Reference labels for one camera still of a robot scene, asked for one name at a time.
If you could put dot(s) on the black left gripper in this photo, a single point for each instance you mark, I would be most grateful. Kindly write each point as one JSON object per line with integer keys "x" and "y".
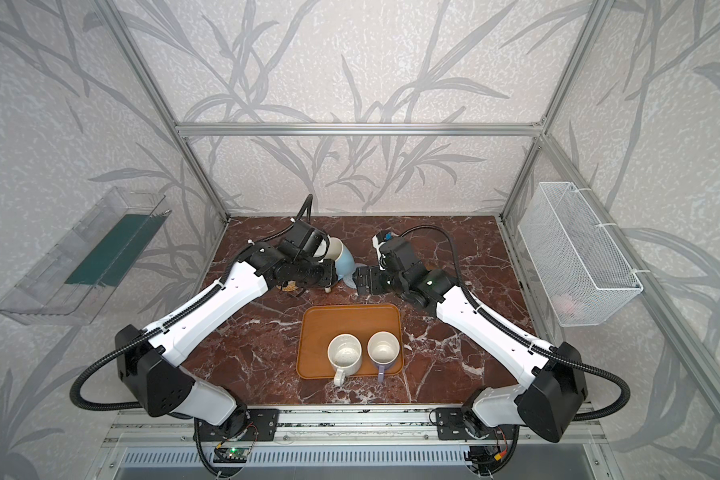
{"x": 326, "y": 274}

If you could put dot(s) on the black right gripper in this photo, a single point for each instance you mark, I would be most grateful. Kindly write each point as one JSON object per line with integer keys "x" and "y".
{"x": 366, "y": 281}

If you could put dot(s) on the woven rattan round coaster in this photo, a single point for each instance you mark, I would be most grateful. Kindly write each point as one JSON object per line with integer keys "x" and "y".
{"x": 290, "y": 287}

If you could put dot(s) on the white mug blue handle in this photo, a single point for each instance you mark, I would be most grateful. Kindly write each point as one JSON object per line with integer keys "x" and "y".
{"x": 335, "y": 250}

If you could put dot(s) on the grey round felt coaster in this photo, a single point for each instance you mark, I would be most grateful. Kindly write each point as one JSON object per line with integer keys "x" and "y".
{"x": 350, "y": 281}

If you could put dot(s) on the white mug cream handle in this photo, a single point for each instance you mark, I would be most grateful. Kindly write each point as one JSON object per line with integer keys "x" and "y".
{"x": 345, "y": 356}

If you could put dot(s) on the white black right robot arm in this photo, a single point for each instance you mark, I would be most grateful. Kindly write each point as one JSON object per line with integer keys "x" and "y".
{"x": 547, "y": 394}

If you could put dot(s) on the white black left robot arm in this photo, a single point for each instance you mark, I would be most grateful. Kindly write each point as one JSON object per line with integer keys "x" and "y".
{"x": 153, "y": 371}

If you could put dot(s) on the orange brown serving tray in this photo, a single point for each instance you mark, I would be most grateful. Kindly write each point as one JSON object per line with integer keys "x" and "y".
{"x": 322, "y": 323}

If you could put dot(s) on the pink object in basket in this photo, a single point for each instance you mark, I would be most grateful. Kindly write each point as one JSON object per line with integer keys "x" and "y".
{"x": 566, "y": 306}

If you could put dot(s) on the green circuit board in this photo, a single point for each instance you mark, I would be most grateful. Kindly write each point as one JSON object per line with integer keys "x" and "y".
{"x": 232, "y": 454}

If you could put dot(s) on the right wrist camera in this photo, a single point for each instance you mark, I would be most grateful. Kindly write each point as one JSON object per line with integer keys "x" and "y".
{"x": 395, "y": 253}

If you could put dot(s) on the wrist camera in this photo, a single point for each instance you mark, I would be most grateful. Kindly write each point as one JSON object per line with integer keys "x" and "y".
{"x": 304, "y": 241}
{"x": 395, "y": 253}

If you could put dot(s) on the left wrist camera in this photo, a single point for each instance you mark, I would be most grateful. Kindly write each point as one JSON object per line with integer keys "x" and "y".
{"x": 304, "y": 241}

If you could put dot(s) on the white mug purple handle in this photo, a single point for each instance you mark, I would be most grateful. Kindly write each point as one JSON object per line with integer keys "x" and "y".
{"x": 383, "y": 349}

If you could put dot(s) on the aluminium front rail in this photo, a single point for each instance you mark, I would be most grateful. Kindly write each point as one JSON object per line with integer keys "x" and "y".
{"x": 300, "y": 425}

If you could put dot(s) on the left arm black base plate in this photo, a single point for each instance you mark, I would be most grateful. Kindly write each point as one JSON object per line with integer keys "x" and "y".
{"x": 251, "y": 425}

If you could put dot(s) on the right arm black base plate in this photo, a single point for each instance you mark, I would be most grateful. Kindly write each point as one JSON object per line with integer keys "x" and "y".
{"x": 452, "y": 423}

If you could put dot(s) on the aluminium frame back crossbar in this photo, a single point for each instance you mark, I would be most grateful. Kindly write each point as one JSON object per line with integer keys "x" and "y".
{"x": 196, "y": 129}

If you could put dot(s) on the white wire mesh basket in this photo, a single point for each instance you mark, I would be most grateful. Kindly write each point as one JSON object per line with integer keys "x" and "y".
{"x": 573, "y": 252}

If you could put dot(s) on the clear plastic wall bin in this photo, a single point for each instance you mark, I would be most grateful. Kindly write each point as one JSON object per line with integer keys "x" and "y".
{"x": 71, "y": 283}

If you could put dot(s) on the aluminium frame corner post left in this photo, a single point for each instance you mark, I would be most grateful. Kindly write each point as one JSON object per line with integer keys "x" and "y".
{"x": 114, "y": 22}

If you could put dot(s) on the aluminium frame corner post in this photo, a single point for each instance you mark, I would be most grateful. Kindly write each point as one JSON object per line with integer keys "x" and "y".
{"x": 114, "y": 22}
{"x": 593, "y": 24}

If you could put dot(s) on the aluminium frame corner post right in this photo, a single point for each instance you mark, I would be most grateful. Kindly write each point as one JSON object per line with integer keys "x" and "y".
{"x": 593, "y": 24}

